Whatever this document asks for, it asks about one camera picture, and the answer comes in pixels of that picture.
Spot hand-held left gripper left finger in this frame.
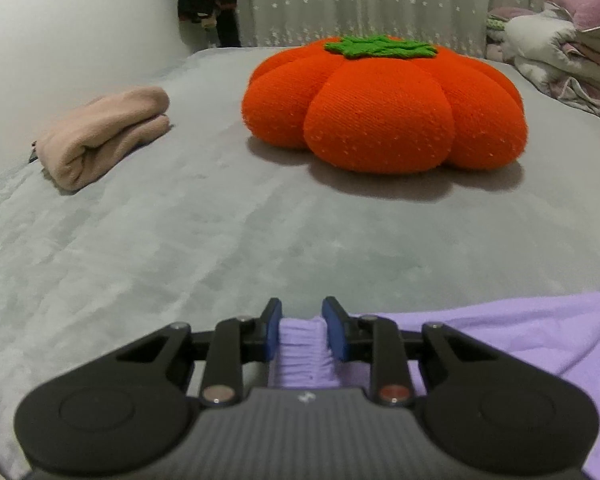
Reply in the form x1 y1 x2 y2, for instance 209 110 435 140
115 297 283 408

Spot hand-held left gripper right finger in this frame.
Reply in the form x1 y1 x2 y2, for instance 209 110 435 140
321 296 498 408

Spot purple pants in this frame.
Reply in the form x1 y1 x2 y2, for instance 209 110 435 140
267 290 600 480

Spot orange pumpkin cushion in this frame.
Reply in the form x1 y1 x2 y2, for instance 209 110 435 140
241 34 528 176

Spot folded beige cloth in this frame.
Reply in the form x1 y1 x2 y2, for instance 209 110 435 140
35 86 172 192

